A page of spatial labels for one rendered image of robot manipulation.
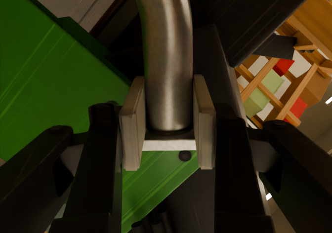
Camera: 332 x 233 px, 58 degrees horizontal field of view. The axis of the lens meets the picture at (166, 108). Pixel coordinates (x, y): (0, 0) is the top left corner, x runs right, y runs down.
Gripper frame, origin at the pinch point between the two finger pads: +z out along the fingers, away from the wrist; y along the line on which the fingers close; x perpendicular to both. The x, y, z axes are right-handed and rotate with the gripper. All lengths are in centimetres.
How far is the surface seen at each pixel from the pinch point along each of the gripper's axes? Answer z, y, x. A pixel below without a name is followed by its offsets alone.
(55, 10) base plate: 49, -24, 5
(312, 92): 351, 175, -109
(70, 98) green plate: 4.5, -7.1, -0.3
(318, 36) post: 73, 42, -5
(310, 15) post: 75, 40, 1
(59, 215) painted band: 577, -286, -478
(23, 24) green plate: 4.5, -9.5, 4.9
